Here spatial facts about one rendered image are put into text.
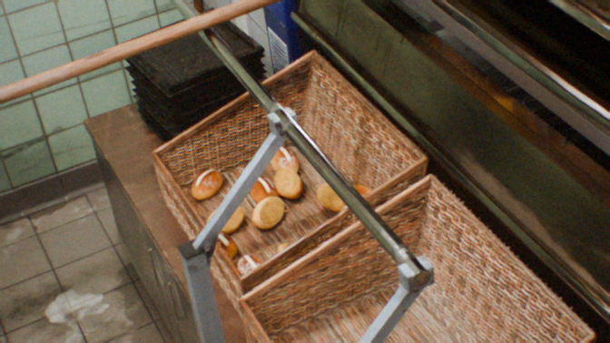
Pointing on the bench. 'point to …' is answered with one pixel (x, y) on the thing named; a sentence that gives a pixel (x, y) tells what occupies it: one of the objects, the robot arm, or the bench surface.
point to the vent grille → (278, 52)
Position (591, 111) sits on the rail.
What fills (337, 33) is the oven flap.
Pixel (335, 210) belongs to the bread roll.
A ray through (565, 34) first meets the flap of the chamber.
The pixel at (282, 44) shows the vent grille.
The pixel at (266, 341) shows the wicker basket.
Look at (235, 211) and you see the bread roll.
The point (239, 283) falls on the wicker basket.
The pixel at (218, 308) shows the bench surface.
